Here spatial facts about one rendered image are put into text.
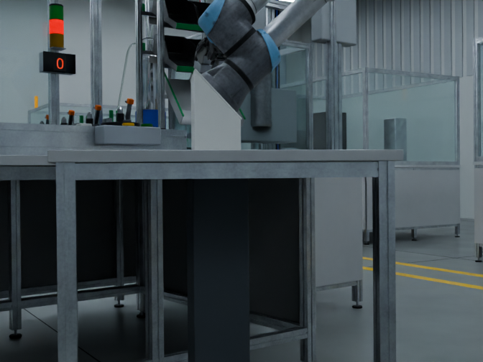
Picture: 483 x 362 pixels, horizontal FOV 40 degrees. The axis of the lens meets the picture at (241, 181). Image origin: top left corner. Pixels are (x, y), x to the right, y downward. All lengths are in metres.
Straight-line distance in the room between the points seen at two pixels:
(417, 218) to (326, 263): 4.45
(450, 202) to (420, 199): 0.51
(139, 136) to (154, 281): 0.49
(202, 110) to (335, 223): 2.10
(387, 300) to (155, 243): 0.83
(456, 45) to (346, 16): 8.64
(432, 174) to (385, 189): 6.56
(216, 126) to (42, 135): 0.58
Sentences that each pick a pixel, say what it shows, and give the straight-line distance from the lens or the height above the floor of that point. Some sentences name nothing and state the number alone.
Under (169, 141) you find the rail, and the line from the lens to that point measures 2.37.
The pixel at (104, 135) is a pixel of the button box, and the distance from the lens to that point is 2.17.
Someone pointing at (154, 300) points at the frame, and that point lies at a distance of 2.28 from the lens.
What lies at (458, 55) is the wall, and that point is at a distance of 12.60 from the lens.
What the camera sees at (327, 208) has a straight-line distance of 3.80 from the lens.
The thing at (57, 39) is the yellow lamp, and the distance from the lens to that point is 2.52.
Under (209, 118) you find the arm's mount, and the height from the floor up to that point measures 0.96.
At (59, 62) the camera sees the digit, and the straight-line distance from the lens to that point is 2.50.
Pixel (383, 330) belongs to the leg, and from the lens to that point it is 1.84.
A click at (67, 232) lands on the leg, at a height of 0.66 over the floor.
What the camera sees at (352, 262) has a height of 0.28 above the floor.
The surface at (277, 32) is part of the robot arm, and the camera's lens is 2.16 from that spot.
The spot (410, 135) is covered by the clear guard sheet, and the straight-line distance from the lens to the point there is 8.14.
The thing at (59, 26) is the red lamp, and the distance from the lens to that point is 2.53.
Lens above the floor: 0.79
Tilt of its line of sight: level
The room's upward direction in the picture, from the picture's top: 1 degrees counter-clockwise
